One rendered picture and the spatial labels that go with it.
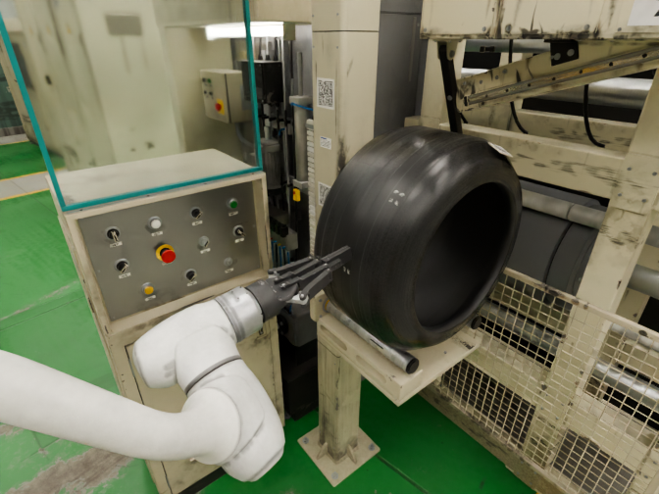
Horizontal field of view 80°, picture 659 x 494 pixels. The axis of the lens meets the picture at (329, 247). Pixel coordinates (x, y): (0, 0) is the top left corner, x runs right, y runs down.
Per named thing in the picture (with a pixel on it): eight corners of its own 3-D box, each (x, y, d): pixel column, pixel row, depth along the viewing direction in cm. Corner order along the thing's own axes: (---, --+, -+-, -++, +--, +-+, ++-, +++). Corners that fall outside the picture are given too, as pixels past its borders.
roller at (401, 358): (331, 309, 126) (322, 310, 123) (336, 296, 125) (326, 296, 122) (416, 373, 102) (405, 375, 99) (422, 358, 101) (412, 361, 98)
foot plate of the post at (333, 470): (297, 441, 181) (296, 435, 179) (341, 411, 196) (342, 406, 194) (333, 487, 162) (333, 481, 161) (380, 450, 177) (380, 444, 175)
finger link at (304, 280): (278, 284, 74) (282, 287, 73) (326, 259, 80) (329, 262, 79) (281, 300, 77) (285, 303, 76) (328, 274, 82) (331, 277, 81)
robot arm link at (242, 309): (207, 290, 71) (236, 275, 74) (221, 326, 76) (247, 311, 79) (229, 315, 65) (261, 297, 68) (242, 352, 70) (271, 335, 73)
